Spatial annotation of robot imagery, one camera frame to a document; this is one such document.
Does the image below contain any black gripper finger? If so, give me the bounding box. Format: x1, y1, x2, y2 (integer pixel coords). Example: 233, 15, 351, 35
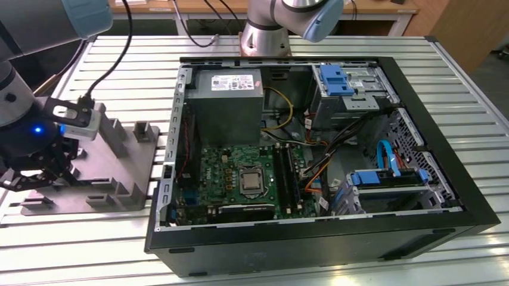
42, 148, 83, 186
0, 168, 46, 193

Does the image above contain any black RAM slot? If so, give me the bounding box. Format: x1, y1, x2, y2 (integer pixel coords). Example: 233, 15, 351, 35
282, 144, 299, 209
274, 144, 291, 210

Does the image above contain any grey parts rack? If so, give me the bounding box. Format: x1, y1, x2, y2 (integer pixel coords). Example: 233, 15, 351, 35
18, 118, 161, 216

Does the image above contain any green motherboard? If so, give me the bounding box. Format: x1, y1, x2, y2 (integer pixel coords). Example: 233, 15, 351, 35
197, 144, 319, 221

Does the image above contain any grey power supply unit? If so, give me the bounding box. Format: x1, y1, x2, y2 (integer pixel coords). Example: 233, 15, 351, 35
185, 70, 266, 147

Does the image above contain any silver CPU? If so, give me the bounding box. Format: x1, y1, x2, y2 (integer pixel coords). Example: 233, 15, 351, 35
240, 172, 263, 191

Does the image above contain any black graphics card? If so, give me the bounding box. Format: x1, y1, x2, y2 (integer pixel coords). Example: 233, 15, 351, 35
216, 204, 276, 223

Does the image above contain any metal CPU socket cover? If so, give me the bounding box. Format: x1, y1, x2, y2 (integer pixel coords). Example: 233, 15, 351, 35
236, 164, 268, 199

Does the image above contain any wooden desk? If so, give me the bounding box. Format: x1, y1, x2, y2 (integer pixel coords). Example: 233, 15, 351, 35
111, 0, 421, 36

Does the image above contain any black PC case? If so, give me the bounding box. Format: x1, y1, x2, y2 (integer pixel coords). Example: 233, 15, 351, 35
143, 55, 501, 279

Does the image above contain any metal disk bay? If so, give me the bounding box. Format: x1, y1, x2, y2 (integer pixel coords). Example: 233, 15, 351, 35
328, 171, 445, 215

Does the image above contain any blue drive carrier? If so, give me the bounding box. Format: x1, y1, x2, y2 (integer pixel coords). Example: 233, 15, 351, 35
319, 65, 355, 96

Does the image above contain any hard disk in blue carrier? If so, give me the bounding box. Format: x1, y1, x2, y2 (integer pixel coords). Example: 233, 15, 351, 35
348, 168, 429, 187

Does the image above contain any metal drive cage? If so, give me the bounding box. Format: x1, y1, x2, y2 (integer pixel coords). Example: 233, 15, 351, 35
311, 64, 400, 129

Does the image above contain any wooden cabinet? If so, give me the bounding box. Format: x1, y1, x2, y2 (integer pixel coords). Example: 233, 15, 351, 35
407, 0, 509, 75

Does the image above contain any black camera cable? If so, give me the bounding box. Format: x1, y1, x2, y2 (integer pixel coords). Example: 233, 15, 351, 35
77, 0, 135, 105

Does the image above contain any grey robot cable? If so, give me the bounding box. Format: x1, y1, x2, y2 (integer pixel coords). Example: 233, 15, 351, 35
169, 0, 220, 48

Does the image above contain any yellow wire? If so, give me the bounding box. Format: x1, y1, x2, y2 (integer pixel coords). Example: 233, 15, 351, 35
264, 86, 295, 130

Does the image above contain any orange wire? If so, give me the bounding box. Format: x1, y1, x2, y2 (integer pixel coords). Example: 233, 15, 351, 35
304, 175, 323, 194

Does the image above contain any black wire bundle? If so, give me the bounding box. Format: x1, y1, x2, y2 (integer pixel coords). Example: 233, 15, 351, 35
323, 105, 402, 156

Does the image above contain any blue flat data wire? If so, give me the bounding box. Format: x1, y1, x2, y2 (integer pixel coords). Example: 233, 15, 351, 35
375, 139, 402, 178

